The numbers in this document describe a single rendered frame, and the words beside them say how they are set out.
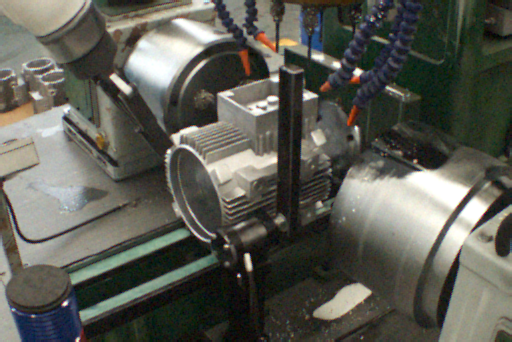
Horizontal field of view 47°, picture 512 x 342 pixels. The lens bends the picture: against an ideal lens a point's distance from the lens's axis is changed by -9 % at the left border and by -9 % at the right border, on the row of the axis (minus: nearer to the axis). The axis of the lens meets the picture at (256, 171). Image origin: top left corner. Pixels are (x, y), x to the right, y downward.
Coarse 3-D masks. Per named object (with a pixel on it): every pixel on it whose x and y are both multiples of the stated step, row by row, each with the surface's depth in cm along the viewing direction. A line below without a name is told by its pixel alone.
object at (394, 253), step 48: (384, 144) 82; (432, 144) 80; (384, 192) 78; (432, 192) 75; (480, 192) 73; (336, 240) 84; (384, 240) 77; (432, 240) 72; (384, 288) 80; (432, 288) 74
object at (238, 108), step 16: (272, 80) 103; (224, 96) 97; (240, 96) 101; (256, 96) 103; (272, 96) 104; (304, 96) 97; (224, 112) 98; (240, 112) 95; (256, 112) 92; (272, 112) 93; (304, 112) 97; (240, 128) 96; (256, 128) 93; (272, 128) 95; (304, 128) 99; (256, 144) 94; (272, 144) 96
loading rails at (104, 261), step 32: (320, 224) 109; (96, 256) 98; (128, 256) 100; (160, 256) 102; (192, 256) 107; (288, 256) 107; (320, 256) 113; (96, 288) 97; (128, 288) 101; (160, 288) 92; (192, 288) 95; (224, 288) 100; (288, 288) 111; (96, 320) 86; (128, 320) 89; (160, 320) 94; (192, 320) 98; (224, 320) 103
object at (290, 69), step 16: (288, 64) 81; (288, 80) 80; (304, 80) 81; (288, 96) 81; (288, 112) 82; (288, 128) 83; (288, 144) 84; (288, 160) 85; (288, 176) 86; (288, 192) 88; (288, 208) 89; (288, 224) 90
